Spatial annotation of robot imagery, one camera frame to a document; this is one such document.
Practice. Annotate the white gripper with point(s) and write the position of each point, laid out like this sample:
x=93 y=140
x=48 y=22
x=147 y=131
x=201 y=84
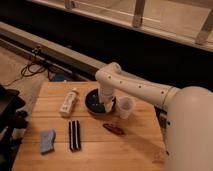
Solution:
x=106 y=95

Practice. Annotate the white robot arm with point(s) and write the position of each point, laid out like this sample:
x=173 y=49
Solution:
x=189 y=135

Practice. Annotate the dark ceramic bowl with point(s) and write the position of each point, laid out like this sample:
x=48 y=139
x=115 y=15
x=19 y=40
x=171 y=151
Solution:
x=94 y=106

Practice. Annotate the clear plastic cup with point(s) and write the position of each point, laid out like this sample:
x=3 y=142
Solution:
x=125 y=106

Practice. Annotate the brown wrapped snack bar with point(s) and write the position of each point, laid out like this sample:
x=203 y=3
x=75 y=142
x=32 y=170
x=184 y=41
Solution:
x=114 y=129

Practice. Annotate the white plastic bottle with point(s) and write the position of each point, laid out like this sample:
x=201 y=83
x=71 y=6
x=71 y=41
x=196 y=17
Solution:
x=68 y=103

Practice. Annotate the wooden table board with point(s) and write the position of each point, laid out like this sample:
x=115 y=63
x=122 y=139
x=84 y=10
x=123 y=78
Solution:
x=141 y=148

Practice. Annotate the blue object on floor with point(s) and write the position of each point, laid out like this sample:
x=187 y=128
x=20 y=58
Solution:
x=58 y=77

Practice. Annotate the blue sponge cloth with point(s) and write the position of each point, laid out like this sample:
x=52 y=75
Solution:
x=47 y=141

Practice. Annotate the black equipment at left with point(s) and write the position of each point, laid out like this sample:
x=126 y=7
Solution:
x=10 y=118

